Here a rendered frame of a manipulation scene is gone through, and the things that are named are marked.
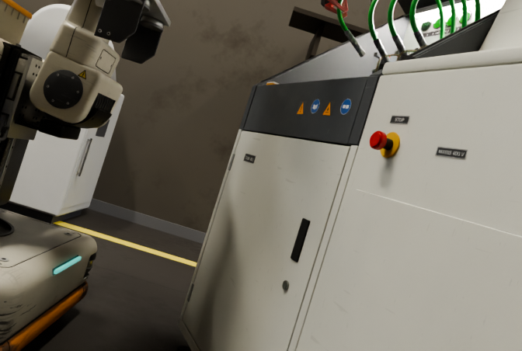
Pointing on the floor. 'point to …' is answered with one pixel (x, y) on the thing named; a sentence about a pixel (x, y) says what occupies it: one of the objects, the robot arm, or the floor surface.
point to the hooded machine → (58, 146)
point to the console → (432, 216)
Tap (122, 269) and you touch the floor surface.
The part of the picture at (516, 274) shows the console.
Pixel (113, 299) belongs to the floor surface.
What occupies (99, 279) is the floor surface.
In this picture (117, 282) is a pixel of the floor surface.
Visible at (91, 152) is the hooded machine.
